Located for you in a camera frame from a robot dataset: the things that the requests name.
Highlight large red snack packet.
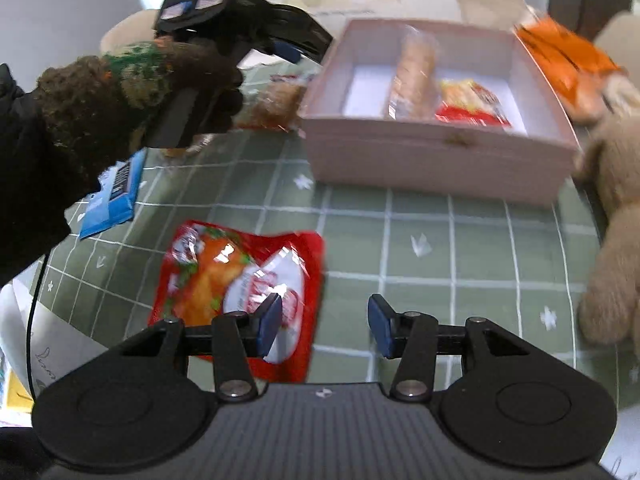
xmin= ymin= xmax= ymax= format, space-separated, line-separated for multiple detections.
xmin=148 ymin=219 xmax=326 ymax=384

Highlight person's left hand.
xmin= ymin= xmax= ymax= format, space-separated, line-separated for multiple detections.
xmin=36 ymin=39 xmax=246 ymax=197

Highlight red and yellow snack packet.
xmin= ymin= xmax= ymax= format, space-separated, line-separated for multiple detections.
xmin=434 ymin=77 xmax=514 ymax=129

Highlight biscuit roll packet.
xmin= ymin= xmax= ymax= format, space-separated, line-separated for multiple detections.
xmin=384 ymin=24 xmax=442 ymax=122

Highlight black cable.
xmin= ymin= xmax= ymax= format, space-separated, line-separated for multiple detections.
xmin=26 ymin=254 xmax=51 ymax=402

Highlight blue snack packet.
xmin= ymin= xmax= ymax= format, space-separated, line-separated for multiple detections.
xmin=78 ymin=147 xmax=147 ymax=240

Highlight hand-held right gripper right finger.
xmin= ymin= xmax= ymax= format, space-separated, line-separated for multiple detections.
xmin=367 ymin=294 xmax=540 ymax=404

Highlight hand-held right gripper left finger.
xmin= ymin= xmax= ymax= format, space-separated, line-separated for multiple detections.
xmin=117 ymin=292 xmax=284 ymax=404

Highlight orange snack packet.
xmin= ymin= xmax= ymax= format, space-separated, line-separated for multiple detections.
xmin=514 ymin=11 xmax=627 ymax=122

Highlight white cardboard box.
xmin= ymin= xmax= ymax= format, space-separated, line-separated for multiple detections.
xmin=260 ymin=0 xmax=582 ymax=207

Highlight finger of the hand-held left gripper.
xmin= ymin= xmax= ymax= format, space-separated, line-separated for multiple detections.
xmin=264 ymin=4 xmax=334 ymax=65

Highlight green checked tablecloth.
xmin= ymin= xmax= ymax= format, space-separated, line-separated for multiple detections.
xmin=9 ymin=125 xmax=610 ymax=397

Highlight white papers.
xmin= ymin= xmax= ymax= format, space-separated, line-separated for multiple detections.
xmin=0 ymin=280 xmax=109 ymax=429

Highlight clear wrapped pastry packet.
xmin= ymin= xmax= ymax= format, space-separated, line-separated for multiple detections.
xmin=234 ymin=74 xmax=309 ymax=132

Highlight beige chair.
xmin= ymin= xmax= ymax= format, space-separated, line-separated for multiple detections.
xmin=99 ymin=7 xmax=167 ymax=57
xmin=594 ymin=10 xmax=640 ymax=47

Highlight beige teddy bear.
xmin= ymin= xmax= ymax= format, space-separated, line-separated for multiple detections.
xmin=571 ymin=74 xmax=640 ymax=347

